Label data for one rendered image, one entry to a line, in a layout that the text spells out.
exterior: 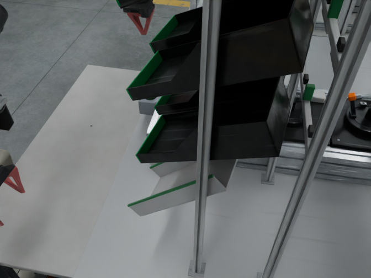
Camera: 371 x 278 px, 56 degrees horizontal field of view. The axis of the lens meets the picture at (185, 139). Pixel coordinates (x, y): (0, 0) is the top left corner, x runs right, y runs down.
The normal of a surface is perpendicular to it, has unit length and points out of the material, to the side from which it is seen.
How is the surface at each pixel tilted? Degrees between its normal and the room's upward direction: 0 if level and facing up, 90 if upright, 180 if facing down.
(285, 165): 90
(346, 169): 90
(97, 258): 0
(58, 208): 0
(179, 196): 90
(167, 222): 0
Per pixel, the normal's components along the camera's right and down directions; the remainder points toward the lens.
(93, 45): 0.00, -0.71
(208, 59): -0.18, 0.69
